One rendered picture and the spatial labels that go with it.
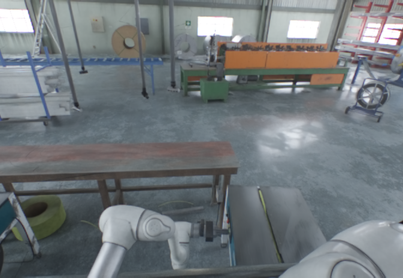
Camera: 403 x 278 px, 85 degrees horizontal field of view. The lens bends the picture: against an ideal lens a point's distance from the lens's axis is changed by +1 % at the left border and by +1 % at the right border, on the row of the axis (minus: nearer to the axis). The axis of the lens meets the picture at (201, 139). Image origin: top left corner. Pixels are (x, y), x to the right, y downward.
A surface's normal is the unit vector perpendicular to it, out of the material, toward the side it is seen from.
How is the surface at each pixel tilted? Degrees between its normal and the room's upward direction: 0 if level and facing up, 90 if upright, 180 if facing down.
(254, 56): 90
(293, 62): 90
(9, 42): 90
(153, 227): 40
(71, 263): 0
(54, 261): 0
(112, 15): 90
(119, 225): 25
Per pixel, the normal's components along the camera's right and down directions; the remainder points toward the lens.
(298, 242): 0.04, -0.88
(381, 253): -0.05, -0.73
